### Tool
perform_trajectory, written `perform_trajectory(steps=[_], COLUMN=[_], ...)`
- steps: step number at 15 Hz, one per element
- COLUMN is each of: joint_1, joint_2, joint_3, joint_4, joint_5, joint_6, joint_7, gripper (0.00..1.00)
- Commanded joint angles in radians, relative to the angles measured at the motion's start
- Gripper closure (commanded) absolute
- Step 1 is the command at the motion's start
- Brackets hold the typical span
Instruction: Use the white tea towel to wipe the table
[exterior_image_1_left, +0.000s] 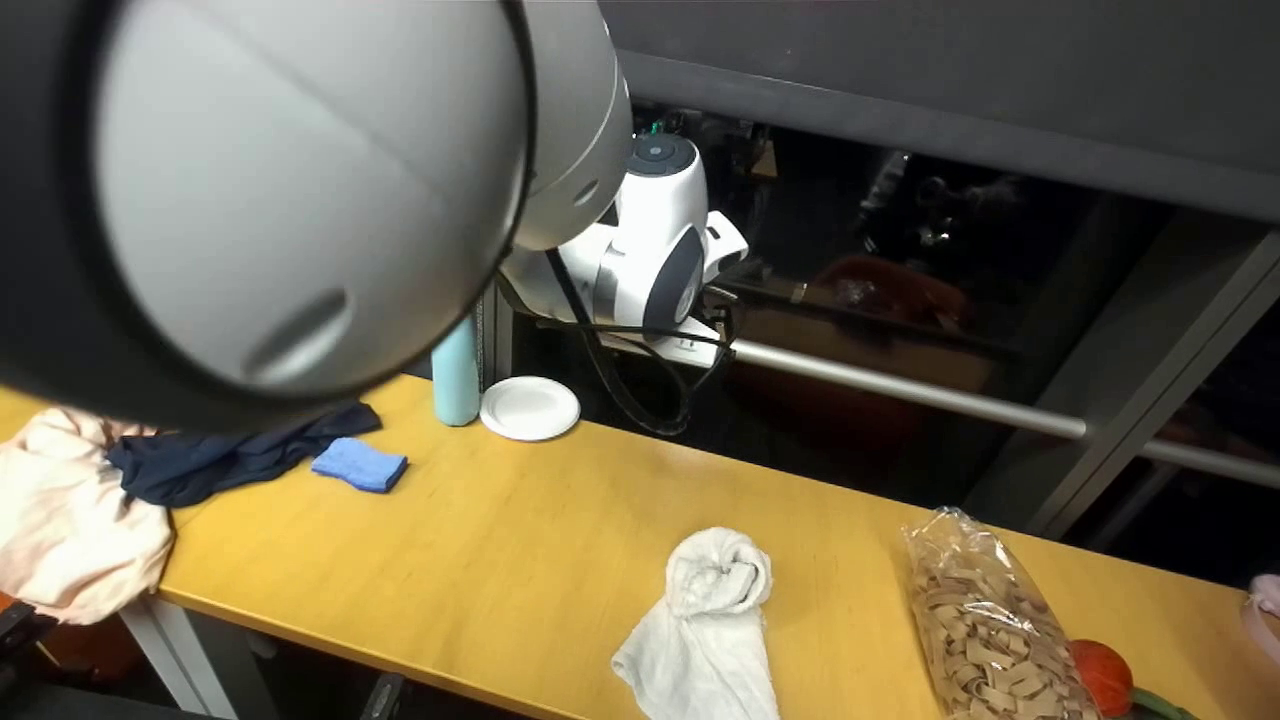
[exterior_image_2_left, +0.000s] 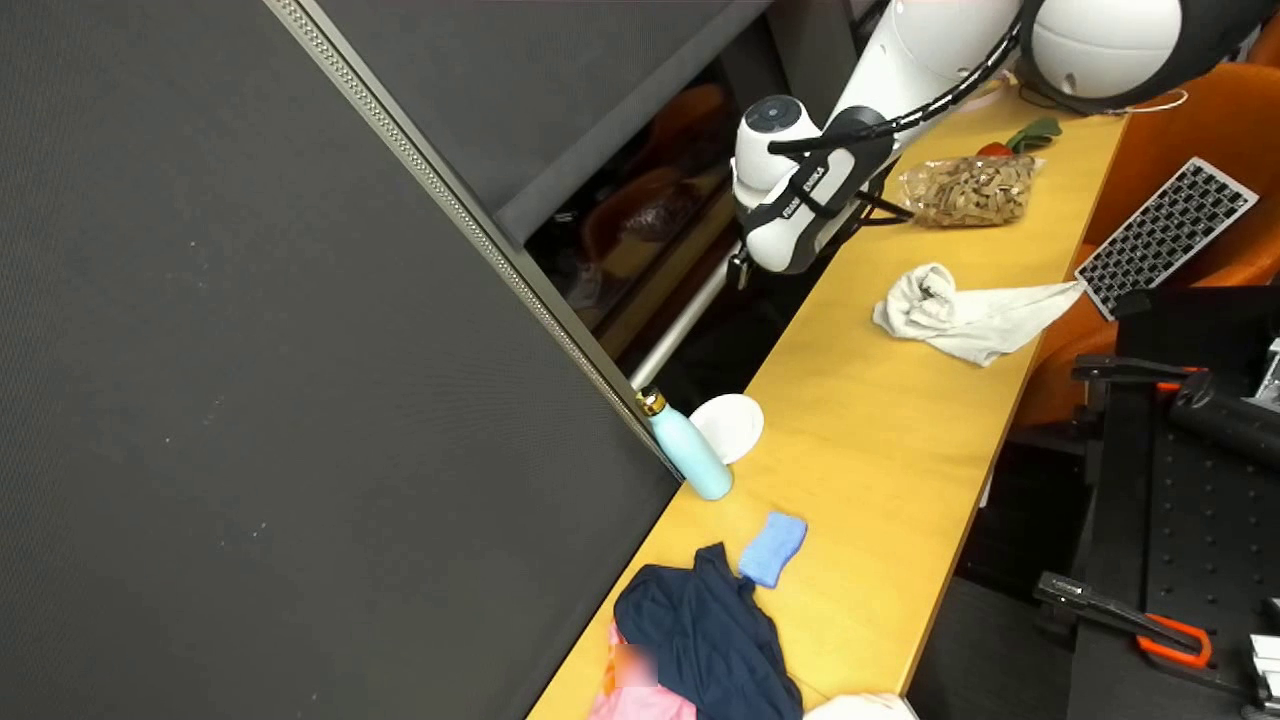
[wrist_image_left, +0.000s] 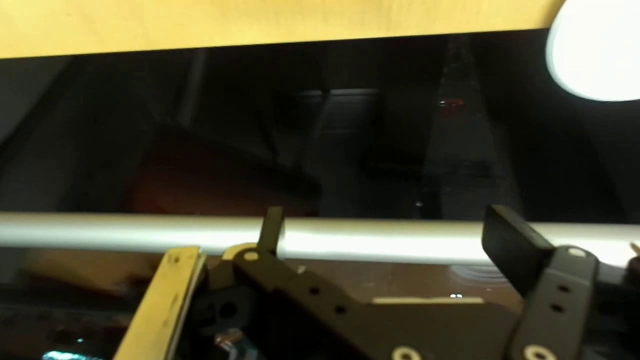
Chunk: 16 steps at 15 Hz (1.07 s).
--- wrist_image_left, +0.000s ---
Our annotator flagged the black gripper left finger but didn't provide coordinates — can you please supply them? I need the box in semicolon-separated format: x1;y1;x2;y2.
111;205;376;360

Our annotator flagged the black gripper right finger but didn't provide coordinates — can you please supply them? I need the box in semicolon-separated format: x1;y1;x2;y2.
479;203;640;360

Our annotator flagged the white paper plate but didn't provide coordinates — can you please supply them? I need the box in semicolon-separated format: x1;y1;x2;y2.
543;0;640;105

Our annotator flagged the long silver window rail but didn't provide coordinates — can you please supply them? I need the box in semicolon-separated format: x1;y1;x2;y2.
0;211;640;266

